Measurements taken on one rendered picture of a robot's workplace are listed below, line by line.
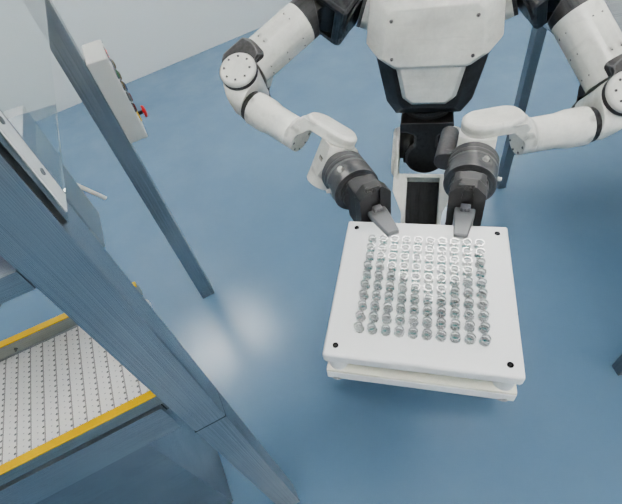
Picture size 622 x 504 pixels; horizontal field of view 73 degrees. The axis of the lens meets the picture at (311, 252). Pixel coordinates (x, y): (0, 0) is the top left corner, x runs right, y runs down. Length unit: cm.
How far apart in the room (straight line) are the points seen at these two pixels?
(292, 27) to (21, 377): 91
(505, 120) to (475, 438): 111
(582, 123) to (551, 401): 107
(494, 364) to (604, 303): 148
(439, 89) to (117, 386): 91
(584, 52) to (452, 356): 66
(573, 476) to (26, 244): 157
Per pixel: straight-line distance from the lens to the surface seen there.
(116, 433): 89
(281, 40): 98
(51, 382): 100
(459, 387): 60
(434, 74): 102
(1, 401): 105
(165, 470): 121
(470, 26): 97
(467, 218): 69
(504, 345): 58
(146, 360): 62
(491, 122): 84
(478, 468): 161
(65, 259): 48
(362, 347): 56
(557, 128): 91
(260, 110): 90
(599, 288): 206
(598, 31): 100
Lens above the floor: 154
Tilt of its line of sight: 49 degrees down
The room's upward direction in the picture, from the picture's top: 13 degrees counter-clockwise
